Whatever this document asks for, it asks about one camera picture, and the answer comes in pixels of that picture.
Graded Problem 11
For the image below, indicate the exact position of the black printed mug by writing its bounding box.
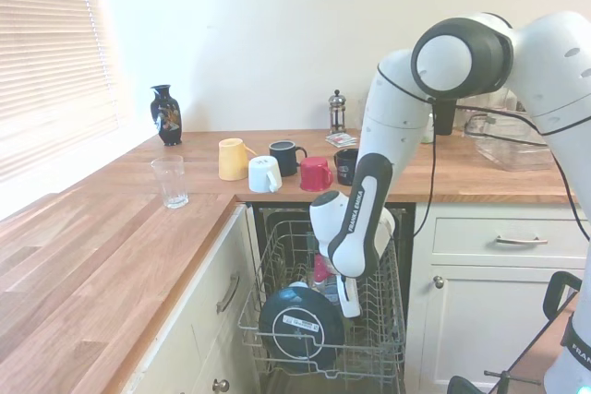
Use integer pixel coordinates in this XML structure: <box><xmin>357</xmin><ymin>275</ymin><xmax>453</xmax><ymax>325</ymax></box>
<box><xmin>333</xmin><ymin>148</ymin><xmax>360</xmax><ymax>186</ymax></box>

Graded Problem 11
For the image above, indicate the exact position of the glass French press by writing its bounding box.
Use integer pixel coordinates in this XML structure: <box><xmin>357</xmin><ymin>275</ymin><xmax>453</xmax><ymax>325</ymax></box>
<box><xmin>328</xmin><ymin>89</ymin><xmax>347</xmax><ymax>136</ymax></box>

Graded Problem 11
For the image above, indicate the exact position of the green white drink can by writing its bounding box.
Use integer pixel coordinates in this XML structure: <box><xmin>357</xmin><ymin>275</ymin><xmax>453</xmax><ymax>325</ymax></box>
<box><xmin>420</xmin><ymin>112</ymin><xmax>436</xmax><ymax>145</ymax></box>

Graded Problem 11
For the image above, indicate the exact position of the red mug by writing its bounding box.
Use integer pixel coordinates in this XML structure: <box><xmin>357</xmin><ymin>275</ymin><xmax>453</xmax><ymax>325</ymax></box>
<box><xmin>299</xmin><ymin>156</ymin><xmax>334</xmax><ymax>192</ymax></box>

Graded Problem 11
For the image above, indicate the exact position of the dark grey mug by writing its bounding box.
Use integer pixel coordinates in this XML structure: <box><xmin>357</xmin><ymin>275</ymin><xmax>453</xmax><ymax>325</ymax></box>
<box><xmin>269</xmin><ymin>139</ymin><xmax>308</xmax><ymax>178</ymax></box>

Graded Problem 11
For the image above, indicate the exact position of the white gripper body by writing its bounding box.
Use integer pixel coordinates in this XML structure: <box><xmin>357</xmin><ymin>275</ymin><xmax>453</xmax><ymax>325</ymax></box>
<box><xmin>335</xmin><ymin>273</ymin><xmax>363</xmax><ymax>320</ymax></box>

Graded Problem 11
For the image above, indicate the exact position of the dark teal plate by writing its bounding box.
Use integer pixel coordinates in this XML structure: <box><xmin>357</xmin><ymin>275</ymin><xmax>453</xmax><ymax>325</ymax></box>
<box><xmin>258</xmin><ymin>286</ymin><xmax>346</xmax><ymax>375</ymax></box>

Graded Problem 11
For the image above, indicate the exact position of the wide beige window blind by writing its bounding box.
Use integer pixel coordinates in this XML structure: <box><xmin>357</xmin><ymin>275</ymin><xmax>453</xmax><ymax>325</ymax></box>
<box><xmin>0</xmin><ymin>0</ymin><xmax>120</xmax><ymax>183</ymax></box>

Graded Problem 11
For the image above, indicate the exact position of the clear plastic lidded container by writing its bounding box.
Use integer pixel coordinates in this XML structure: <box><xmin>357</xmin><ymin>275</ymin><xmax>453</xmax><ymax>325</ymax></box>
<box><xmin>464</xmin><ymin>110</ymin><xmax>555</xmax><ymax>172</ymax></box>

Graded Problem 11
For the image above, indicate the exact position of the black painted vase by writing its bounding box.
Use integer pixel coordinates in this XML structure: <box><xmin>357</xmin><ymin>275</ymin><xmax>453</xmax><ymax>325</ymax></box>
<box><xmin>150</xmin><ymin>84</ymin><xmax>184</xmax><ymax>148</ymax></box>

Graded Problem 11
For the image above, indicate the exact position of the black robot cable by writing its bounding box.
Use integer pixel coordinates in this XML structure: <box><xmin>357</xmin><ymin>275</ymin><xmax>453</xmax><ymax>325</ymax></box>
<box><xmin>376</xmin><ymin>61</ymin><xmax>591</xmax><ymax>243</ymax></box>

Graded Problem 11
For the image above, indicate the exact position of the grey wire dishwasher rack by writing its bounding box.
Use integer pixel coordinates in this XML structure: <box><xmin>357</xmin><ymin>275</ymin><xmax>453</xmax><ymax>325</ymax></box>
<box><xmin>237</xmin><ymin>220</ymin><xmax>407</xmax><ymax>379</ymax></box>

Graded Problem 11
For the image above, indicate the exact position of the black table clamp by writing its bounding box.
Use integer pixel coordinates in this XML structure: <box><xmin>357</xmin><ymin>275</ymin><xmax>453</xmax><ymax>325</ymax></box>
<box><xmin>542</xmin><ymin>270</ymin><xmax>584</xmax><ymax>321</ymax></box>
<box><xmin>447</xmin><ymin>368</ymin><xmax>542</xmax><ymax>394</ymax></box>

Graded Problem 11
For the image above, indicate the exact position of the clear ribbed glass tumbler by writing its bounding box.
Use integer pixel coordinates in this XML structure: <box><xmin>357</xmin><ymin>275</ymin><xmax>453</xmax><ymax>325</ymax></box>
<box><xmin>151</xmin><ymin>155</ymin><xmax>190</xmax><ymax>209</ymax></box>

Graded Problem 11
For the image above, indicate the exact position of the yellow mug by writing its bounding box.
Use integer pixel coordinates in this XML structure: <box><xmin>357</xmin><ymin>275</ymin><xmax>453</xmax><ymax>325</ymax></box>
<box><xmin>217</xmin><ymin>137</ymin><xmax>259</xmax><ymax>181</ymax></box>

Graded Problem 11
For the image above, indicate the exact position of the black shaker bottle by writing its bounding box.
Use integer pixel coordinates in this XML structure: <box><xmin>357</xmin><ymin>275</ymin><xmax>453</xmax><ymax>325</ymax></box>
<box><xmin>433</xmin><ymin>97</ymin><xmax>459</xmax><ymax>137</ymax></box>

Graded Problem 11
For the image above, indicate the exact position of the built-in dishwasher tub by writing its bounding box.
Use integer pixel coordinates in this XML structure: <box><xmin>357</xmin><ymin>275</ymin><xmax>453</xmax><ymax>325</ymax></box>
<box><xmin>251</xmin><ymin>202</ymin><xmax>416</xmax><ymax>394</ymax></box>

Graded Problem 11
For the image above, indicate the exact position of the white kitchen cabinet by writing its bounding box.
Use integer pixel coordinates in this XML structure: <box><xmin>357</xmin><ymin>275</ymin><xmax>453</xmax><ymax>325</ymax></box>
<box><xmin>405</xmin><ymin>202</ymin><xmax>591</xmax><ymax>390</ymax></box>
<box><xmin>122</xmin><ymin>204</ymin><xmax>262</xmax><ymax>394</ymax></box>

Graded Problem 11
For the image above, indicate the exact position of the silver drawer handle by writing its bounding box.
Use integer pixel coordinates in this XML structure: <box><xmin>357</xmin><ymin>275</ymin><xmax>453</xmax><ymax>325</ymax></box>
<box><xmin>496</xmin><ymin>235</ymin><xmax>549</xmax><ymax>246</ymax></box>
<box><xmin>215</xmin><ymin>272</ymin><xmax>241</xmax><ymax>315</ymax></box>

